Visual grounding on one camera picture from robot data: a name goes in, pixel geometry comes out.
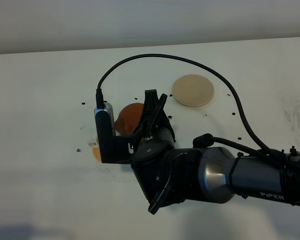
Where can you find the white teacup near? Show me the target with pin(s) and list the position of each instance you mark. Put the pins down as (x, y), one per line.
(93, 143)

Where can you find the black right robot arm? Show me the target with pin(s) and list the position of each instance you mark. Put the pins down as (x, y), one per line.
(213, 170)

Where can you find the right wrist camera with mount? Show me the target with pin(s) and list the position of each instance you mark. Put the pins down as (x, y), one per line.
(114, 149)

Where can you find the orange coaster near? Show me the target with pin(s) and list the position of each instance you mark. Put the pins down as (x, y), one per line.
(97, 154)

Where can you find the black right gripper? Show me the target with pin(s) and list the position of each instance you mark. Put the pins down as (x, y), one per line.
(158, 166)

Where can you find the brown clay teapot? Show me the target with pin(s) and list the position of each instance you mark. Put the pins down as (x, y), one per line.
(128, 119)

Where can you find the beige round teapot coaster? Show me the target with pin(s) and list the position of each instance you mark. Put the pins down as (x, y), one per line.
(193, 90)

